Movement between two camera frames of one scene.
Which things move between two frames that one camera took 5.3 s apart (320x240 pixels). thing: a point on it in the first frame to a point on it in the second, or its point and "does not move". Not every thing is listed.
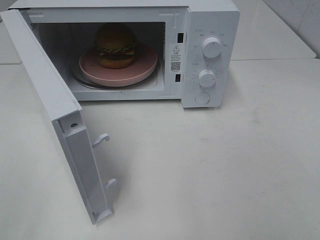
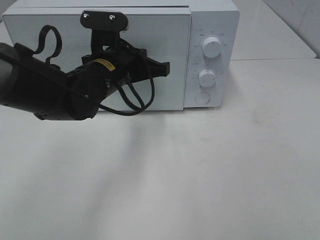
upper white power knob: (211, 47) does not move
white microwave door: (64, 109) to (163, 33)
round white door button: (202, 98) does not move
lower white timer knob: (207, 78) does not move
